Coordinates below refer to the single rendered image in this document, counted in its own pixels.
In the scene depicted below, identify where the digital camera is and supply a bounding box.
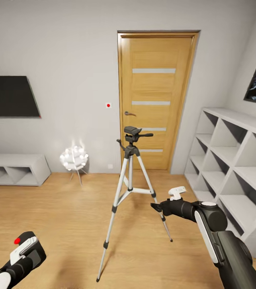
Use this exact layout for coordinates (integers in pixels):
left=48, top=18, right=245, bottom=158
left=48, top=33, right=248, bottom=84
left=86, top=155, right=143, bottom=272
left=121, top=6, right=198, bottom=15
left=3, top=231, right=47, bottom=271

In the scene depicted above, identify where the camera tripod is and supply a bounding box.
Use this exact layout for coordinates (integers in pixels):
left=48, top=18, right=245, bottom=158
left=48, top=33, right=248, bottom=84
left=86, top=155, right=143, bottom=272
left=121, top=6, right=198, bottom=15
left=96, top=126, right=173, bottom=282

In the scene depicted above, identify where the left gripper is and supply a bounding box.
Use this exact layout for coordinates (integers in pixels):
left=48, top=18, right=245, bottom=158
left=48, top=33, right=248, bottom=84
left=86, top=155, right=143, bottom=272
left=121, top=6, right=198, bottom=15
left=15, top=249, right=43, bottom=282

